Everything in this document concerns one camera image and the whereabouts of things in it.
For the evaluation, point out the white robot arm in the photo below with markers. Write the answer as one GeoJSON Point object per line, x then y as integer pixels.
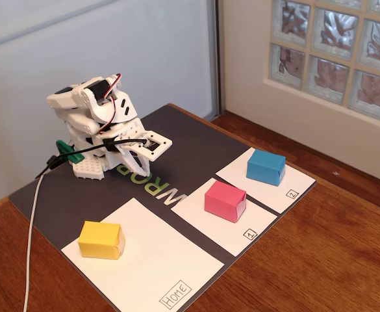
{"type": "Point", "coordinates": [79, 104]}

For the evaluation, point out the dark mat with WRO print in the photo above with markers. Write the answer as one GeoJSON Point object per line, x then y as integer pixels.
{"type": "Point", "coordinates": [193, 143]}

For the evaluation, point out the white paper marked 2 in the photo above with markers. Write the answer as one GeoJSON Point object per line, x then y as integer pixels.
{"type": "Point", "coordinates": [274, 198]}

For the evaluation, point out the frosted white door panel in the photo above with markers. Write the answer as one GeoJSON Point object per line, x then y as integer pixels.
{"type": "Point", "coordinates": [79, 48]}

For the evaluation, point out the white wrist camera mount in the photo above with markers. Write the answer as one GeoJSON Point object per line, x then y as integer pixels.
{"type": "Point", "coordinates": [160, 146]}

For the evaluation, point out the green clamp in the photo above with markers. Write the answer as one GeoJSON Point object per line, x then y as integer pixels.
{"type": "Point", "coordinates": [68, 151]}

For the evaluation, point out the blue paper box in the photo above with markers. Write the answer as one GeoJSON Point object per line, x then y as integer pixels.
{"type": "Point", "coordinates": [264, 165]}

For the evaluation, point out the white paper marked HOME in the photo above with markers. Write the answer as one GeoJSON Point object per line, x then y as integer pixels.
{"type": "Point", "coordinates": [157, 253]}

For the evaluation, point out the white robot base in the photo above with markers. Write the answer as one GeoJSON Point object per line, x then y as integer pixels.
{"type": "Point", "coordinates": [85, 169]}

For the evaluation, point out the red paper box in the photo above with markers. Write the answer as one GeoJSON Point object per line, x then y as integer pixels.
{"type": "Point", "coordinates": [223, 200]}

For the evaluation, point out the yellow paper box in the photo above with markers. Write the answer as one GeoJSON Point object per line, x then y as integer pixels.
{"type": "Point", "coordinates": [98, 239]}

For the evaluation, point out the grey metal door frame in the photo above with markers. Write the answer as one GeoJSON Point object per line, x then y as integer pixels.
{"type": "Point", "coordinates": [214, 58]}

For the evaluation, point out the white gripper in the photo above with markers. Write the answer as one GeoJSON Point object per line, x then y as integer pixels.
{"type": "Point", "coordinates": [128, 155]}

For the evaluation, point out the white paper marked 1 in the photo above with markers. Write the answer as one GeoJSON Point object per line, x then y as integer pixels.
{"type": "Point", "coordinates": [228, 234]}

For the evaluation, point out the glass block window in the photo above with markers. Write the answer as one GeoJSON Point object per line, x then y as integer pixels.
{"type": "Point", "coordinates": [332, 48]}

